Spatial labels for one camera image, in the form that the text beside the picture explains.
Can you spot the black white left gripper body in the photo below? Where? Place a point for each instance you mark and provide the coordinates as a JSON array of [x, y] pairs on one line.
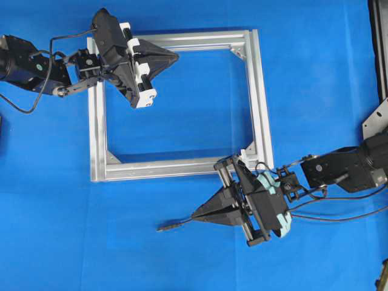
[[132, 75]]

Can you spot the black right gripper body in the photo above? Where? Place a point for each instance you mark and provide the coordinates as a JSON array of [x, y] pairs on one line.
[[254, 231]]

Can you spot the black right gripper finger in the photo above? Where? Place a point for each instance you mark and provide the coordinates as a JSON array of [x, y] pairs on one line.
[[233, 218], [224, 204]]

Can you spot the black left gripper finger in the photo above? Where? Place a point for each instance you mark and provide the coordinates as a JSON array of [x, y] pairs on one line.
[[157, 63], [149, 49]]

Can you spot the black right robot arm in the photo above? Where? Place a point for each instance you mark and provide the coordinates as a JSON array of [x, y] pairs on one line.
[[354, 169]]

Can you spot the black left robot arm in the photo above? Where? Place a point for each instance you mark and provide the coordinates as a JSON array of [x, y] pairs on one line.
[[54, 73]]

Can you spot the dark object bottom right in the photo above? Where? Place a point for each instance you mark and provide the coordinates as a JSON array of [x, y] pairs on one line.
[[381, 283]]

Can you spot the black metal stand right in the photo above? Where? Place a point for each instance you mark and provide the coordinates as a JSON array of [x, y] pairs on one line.
[[377, 120]]

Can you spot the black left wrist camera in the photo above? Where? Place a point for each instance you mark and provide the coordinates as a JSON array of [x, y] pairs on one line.
[[109, 38]]

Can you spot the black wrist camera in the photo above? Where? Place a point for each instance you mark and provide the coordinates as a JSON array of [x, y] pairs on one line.
[[265, 199], [109, 38]]

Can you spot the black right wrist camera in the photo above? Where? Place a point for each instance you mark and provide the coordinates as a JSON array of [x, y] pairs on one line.
[[265, 199]]

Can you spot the aluminium extrusion square frame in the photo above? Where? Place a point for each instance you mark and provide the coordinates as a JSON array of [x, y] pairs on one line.
[[105, 167]]

